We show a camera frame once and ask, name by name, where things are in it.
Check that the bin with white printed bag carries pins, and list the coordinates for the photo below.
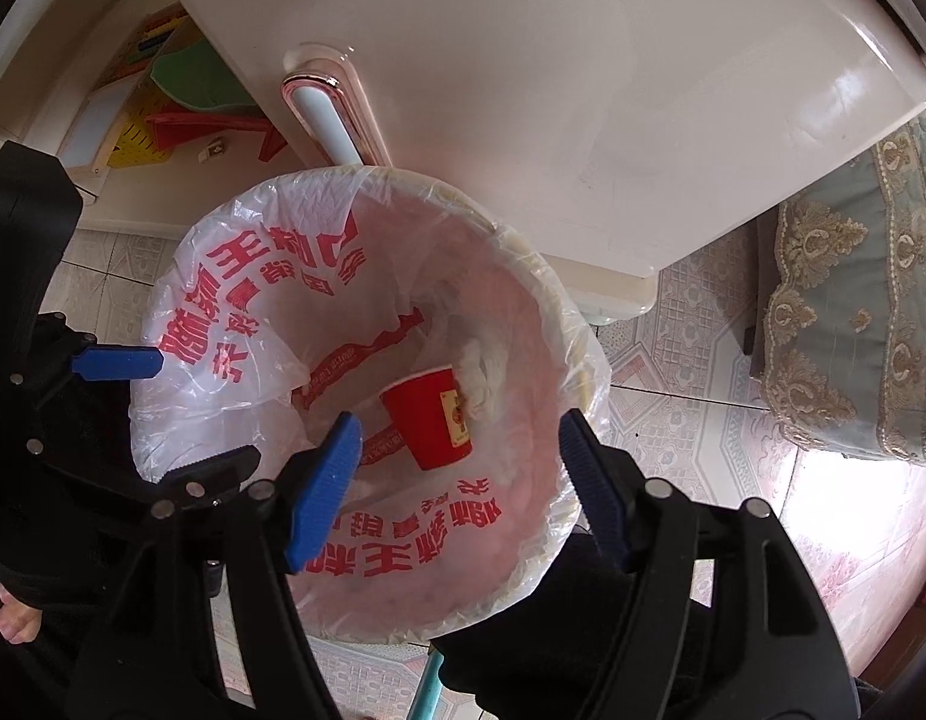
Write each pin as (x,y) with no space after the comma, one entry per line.
(208,292)

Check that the red plastic stool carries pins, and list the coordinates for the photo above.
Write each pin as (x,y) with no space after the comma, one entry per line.
(208,131)

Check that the red paper cup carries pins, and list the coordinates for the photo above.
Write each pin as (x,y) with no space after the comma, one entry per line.
(422,420)

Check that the yellow perforated toy board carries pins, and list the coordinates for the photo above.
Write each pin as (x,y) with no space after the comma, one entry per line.
(137,135)

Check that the cream plastic waste bin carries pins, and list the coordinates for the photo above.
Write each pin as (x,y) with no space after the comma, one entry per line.
(500,229)

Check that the white flat board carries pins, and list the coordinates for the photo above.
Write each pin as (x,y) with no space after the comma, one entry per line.
(96,124)

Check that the colourful wooden toy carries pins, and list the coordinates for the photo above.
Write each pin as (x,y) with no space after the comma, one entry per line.
(144,37)

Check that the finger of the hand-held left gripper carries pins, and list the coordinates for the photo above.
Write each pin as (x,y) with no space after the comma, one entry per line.
(118,362)
(215,465)

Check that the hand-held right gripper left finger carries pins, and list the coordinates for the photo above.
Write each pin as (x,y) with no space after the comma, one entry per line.
(324,491)

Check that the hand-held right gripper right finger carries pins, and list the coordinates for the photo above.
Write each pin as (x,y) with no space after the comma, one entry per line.
(594,495)

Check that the light blue plastic stool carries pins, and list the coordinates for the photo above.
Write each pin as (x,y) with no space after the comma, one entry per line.
(433,682)

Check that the person's black trouser leg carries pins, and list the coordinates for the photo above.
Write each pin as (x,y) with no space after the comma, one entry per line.
(66,645)

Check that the crumpled white tissue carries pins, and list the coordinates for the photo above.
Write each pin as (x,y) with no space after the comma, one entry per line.
(482,382)

